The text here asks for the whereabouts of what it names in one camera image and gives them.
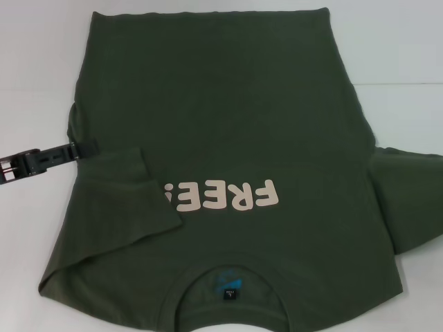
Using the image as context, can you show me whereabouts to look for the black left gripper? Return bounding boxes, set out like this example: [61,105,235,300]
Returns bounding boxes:
[0,139,100,187]

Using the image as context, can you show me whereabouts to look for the dark green FREE! t-shirt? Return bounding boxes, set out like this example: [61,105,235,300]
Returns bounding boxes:
[37,7,443,332]

